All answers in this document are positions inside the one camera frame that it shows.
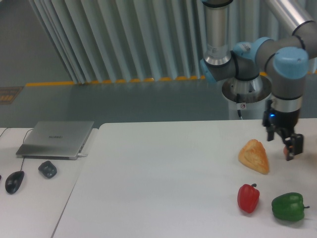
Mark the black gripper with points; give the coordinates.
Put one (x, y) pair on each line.
(283, 124)

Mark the triangular golden bread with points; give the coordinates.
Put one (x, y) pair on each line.
(253, 156)

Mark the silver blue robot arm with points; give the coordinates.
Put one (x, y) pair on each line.
(286, 62)

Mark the brown egg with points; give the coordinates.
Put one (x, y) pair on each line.
(285, 151)

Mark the red bell pepper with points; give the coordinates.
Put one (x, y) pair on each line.
(248, 197)

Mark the green bell pepper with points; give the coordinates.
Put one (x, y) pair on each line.
(289, 207)

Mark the white pleated curtain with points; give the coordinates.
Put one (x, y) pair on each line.
(113, 40)

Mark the silver closed laptop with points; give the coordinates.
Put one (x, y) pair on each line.
(56, 140)

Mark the dark grey small device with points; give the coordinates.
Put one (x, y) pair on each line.
(47, 169)

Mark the black computer mouse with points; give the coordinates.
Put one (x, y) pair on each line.
(14, 181)

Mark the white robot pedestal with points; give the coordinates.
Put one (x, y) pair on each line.
(246, 99)

